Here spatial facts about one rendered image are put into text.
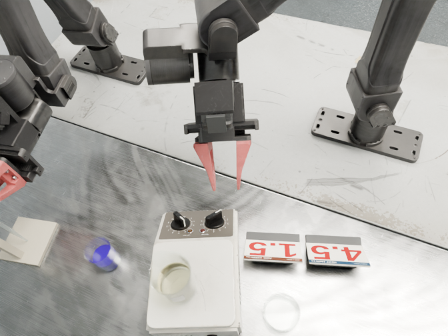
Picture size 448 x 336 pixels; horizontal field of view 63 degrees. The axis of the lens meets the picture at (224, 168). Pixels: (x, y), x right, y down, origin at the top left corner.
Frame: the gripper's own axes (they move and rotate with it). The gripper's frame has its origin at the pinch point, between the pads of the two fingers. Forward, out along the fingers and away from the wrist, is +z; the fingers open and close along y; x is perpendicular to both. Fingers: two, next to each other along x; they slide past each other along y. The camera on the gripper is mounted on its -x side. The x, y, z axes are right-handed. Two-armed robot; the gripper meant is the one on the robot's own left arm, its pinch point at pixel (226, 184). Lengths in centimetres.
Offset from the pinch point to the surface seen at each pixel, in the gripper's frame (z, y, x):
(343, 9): -66, 68, 194
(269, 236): 11.0, 6.2, 7.3
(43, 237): 9.7, -33.9, 8.1
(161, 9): -38, -18, 50
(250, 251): 11.9, 3.0, 3.4
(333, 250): 12.6, 16.3, 4.1
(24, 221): 7.2, -38.3, 10.3
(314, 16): -63, 49, 191
